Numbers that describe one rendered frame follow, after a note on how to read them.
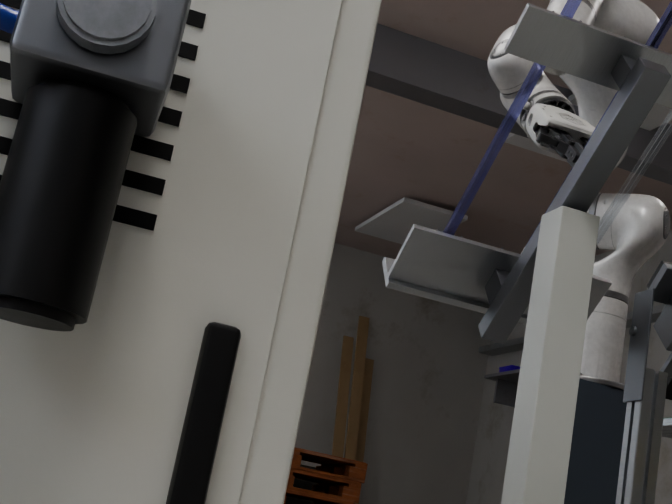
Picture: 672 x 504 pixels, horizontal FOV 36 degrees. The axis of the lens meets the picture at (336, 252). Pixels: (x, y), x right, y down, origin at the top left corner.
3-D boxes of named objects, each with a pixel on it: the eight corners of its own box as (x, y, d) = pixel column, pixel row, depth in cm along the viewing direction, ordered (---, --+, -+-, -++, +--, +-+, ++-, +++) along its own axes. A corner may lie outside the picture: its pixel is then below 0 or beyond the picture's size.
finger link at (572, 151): (555, 130, 154) (570, 146, 149) (574, 136, 155) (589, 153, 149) (546, 149, 156) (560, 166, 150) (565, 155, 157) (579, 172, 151)
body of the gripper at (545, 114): (531, 89, 164) (553, 113, 154) (587, 107, 166) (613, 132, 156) (511, 132, 167) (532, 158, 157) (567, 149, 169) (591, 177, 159)
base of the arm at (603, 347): (523, 383, 219) (535, 298, 224) (601, 402, 225) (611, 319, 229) (572, 375, 202) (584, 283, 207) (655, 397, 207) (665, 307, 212)
